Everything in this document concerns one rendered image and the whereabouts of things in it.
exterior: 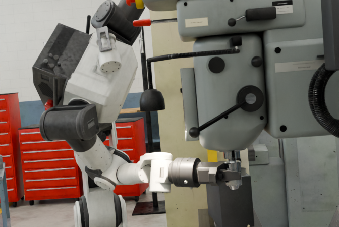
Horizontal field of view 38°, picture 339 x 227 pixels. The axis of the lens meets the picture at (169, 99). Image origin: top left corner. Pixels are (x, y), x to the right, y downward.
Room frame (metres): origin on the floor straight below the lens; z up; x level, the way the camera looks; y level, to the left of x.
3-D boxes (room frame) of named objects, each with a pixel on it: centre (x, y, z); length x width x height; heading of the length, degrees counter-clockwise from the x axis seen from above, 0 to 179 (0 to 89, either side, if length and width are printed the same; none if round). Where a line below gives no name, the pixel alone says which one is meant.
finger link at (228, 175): (1.37, -0.15, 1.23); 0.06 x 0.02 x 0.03; 66
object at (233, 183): (1.40, -0.17, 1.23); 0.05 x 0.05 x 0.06
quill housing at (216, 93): (1.39, -0.17, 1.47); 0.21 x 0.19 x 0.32; 177
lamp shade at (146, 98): (1.38, 0.05, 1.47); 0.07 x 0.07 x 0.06
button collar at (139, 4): (1.41, 0.06, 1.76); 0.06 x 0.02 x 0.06; 177
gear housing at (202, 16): (1.39, -0.21, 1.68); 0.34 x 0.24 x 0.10; 87
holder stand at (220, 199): (1.82, -0.19, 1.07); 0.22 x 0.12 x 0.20; 8
